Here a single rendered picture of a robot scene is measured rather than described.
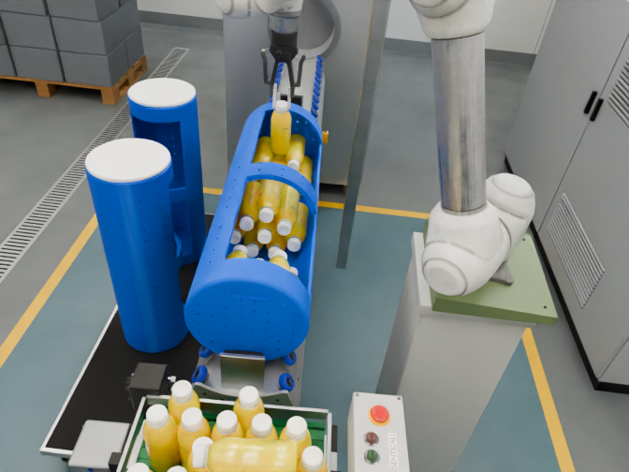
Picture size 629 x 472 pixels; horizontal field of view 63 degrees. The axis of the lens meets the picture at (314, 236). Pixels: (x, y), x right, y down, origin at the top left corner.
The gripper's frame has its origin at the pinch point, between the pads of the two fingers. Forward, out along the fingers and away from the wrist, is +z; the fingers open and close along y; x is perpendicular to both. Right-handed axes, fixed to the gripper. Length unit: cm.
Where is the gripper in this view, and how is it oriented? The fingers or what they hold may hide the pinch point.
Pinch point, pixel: (282, 96)
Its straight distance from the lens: 164.1
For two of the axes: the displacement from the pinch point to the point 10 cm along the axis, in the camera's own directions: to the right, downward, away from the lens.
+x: -0.5, 6.3, -7.8
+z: -0.8, 7.7, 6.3
